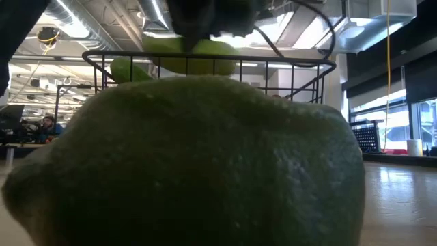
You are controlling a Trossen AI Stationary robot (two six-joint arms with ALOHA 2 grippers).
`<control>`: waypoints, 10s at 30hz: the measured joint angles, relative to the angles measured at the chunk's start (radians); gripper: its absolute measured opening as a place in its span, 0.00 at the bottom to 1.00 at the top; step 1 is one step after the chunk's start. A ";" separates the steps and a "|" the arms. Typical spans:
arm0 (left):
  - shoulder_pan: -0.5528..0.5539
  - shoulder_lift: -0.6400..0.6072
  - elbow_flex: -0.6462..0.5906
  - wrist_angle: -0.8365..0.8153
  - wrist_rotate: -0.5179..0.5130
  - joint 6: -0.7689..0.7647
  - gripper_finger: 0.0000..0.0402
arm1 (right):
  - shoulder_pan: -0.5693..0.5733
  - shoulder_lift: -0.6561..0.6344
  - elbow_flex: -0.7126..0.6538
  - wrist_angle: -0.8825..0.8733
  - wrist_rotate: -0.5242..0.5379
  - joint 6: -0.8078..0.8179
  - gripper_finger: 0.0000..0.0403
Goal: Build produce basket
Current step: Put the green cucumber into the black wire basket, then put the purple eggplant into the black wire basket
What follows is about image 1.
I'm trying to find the yellow hanging cable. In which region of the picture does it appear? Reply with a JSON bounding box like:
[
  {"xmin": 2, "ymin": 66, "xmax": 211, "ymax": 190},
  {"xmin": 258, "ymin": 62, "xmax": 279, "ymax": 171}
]
[{"xmin": 384, "ymin": 0, "xmax": 393, "ymax": 151}]

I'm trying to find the dark green lime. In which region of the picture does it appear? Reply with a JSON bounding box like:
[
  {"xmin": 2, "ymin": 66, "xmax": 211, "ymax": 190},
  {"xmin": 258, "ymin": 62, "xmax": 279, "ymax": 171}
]
[{"xmin": 0, "ymin": 74, "xmax": 367, "ymax": 246}]

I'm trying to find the white cylinder roll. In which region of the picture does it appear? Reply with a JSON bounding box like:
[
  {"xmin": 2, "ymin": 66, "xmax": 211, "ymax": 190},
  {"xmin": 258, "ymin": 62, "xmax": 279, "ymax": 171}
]
[{"xmin": 406, "ymin": 139, "xmax": 424, "ymax": 157}]

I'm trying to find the person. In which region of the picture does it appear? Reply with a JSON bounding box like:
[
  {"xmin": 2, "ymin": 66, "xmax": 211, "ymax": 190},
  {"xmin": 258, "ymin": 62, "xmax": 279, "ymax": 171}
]
[{"xmin": 36, "ymin": 115, "xmax": 65, "ymax": 144}]

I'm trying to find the black wire basket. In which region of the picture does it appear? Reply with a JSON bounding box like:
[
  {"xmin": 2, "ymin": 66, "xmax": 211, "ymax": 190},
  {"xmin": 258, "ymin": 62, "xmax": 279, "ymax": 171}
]
[{"xmin": 81, "ymin": 50, "xmax": 338, "ymax": 105}]

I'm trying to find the silver ventilation duct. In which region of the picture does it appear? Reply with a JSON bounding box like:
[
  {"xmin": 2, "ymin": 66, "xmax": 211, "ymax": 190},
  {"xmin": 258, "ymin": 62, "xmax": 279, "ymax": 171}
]
[
  {"xmin": 136, "ymin": 0, "xmax": 171, "ymax": 31},
  {"xmin": 44, "ymin": 0, "xmax": 120, "ymax": 52}
]

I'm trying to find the dark monitor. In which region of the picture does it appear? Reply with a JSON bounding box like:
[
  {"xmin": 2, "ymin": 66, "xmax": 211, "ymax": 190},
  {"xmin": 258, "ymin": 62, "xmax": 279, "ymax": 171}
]
[{"xmin": 0, "ymin": 104, "xmax": 25, "ymax": 133}]

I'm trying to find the white pendant lamp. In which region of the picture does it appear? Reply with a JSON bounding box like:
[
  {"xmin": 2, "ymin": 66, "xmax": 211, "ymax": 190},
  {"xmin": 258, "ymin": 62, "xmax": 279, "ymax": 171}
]
[{"xmin": 337, "ymin": 0, "xmax": 366, "ymax": 40}]

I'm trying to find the black yellow cord reel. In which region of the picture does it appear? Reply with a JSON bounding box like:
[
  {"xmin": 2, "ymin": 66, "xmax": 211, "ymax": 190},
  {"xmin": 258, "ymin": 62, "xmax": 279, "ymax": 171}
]
[{"xmin": 36, "ymin": 26, "xmax": 61, "ymax": 47}]

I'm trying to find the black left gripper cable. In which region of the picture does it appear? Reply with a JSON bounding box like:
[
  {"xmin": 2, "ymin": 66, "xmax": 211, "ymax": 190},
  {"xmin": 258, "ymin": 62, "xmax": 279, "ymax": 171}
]
[{"xmin": 253, "ymin": 0, "xmax": 338, "ymax": 68}]

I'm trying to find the black metal frame rig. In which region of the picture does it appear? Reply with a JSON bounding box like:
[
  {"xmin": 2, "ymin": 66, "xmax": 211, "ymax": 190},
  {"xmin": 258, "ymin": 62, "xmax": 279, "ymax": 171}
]
[{"xmin": 53, "ymin": 84, "xmax": 103, "ymax": 113}]

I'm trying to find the black perforated cart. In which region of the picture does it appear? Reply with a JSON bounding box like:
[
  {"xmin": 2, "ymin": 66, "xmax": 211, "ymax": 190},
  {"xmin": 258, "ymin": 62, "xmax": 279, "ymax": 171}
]
[{"xmin": 348, "ymin": 119, "xmax": 386, "ymax": 154}]

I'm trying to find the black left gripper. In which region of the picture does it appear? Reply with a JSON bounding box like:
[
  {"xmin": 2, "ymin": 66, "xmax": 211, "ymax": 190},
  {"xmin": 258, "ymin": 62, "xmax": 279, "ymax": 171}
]
[{"xmin": 166, "ymin": 0, "xmax": 264, "ymax": 53}]

